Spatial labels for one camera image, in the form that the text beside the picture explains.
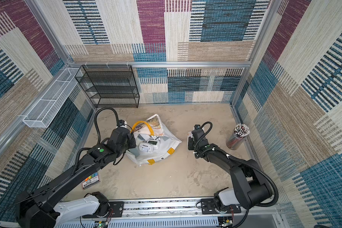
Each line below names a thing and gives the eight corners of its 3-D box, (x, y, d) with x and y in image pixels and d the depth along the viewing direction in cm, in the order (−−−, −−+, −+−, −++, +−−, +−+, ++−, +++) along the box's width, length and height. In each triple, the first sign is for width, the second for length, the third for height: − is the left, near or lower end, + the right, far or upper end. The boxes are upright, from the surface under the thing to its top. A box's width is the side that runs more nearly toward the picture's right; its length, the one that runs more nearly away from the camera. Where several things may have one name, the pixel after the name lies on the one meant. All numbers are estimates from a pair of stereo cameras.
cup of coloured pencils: (227, 150, 96) (237, 134, 81) (225, 140, 101) (234, 123, 86) (239, 150, 96) (251, 134, 81) (236, 140, 101) (247, 123, 86)
